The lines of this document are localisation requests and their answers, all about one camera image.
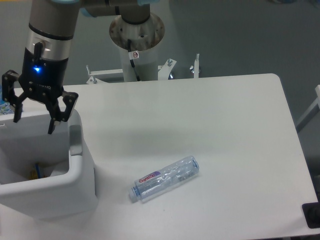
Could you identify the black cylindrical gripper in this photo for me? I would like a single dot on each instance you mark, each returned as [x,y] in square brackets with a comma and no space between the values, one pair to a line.
[43,75]

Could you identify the clear crushed plastic bottle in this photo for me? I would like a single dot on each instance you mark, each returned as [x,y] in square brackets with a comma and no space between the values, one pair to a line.
[158,181]

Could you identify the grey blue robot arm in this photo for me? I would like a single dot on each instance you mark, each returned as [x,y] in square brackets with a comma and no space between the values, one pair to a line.
[52,25]

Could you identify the yellow blue trash in bin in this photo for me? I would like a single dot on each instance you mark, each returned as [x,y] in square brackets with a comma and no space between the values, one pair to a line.
[36,172]

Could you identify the white plastic trash can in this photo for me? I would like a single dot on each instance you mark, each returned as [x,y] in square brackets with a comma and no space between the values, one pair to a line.
[68,186]

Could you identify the blue labelled bottle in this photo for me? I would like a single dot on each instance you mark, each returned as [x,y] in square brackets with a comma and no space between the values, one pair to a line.
[4,106]

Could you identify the white table leg right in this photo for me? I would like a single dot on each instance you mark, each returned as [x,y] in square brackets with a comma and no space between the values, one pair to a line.
[310,112]

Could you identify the black clamp at table corner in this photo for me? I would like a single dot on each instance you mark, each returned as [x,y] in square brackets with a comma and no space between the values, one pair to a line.
[312,214]

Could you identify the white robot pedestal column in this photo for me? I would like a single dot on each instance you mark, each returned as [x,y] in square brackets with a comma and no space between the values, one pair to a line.
[137,40]

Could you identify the white metal base frame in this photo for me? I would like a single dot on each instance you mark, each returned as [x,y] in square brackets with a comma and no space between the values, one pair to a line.
[133,70]

